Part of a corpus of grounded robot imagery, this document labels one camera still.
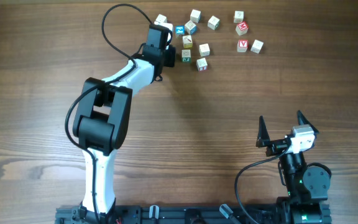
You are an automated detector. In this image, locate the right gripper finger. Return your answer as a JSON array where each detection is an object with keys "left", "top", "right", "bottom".
[
  {"left": 255, "top": 116, "right": 270, "bottom": 147},
  {"left": 296, "top": 110, "right": 319, "bottom": 135}
]

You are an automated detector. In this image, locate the red M block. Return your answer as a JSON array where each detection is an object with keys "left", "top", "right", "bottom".
[{"left": 236, "top": 21, "right": 249, "bottom": 36}]

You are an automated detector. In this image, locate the plain block top right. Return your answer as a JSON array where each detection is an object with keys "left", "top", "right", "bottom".
[{"left": 234, "top": 11, "right": 244, "bottom": 24}]

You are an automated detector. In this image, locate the blue-edged round-symbol block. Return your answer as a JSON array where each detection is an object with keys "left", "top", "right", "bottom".
[{"left": 185, "top": 21, "right": 197, "bottom": 35}]

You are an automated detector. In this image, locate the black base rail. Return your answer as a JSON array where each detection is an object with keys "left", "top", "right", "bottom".
[{"left": 55, "top": 203, "right": 333, "bottom": 224}]

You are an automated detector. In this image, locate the plain block far right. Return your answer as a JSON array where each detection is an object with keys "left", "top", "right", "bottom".
[{"left": 250, "top": 40, "right": 264, "bottom": 54}]

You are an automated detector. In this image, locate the yellow hammer block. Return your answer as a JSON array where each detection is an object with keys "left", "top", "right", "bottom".
[{"left": 182, "top": 35, "right": 193, "bottom": 49}]

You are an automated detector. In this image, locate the green-edged block far left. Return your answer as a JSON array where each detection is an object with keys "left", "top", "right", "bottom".
[{"left": 155, "top": 14, "right": 167, "bottom": 23}]

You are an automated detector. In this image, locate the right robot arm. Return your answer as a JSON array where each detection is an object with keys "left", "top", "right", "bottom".
[{"left": 256, "top": 111, "right": 332, "bottom": 224}]

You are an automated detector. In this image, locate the green envelope block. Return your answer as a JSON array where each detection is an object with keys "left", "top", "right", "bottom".
[{"left": 181, "top": 49, "right": 191, "bottom": 63}]

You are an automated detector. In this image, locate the plain block top centre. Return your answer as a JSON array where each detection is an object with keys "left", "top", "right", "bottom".
[{"left": 190, "top": 9, "right": 201, "bottom": 23}]

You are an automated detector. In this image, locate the green-edged block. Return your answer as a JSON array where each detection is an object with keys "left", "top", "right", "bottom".
[
  {"left": 155, "top": 14, "right": 167, "bottom": 23},
  {"left": 208, "top": 16, "right": 220, "bottom": 30}
]

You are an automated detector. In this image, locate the plain wooden block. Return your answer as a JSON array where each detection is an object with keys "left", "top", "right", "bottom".
[{"left": 199, "top": 44, "right": 210, "bottom": 57}]

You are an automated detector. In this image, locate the red A block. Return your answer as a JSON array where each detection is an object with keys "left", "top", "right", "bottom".
[{"left": 237, "top": 40, "right": 249, "bottom": 53}]

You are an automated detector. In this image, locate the red-edged bottom block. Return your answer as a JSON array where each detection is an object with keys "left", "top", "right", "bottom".
[{"left": 196, "top": 58, "right": 208, "bottom": 72}]

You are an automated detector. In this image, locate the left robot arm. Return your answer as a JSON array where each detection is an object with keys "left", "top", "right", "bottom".
[{"left": 73, "top": 22, "right": 176, "bottom": 223}]

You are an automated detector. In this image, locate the blue letter block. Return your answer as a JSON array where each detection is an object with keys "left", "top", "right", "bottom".
[{"left": 175, "top": 26, "right": 185, "bottom": 38}]

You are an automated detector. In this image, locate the green-edged block top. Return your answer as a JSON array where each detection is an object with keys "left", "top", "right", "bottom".
[{"left": 208, "top": 16, "right": 220, "bottom": 30}]

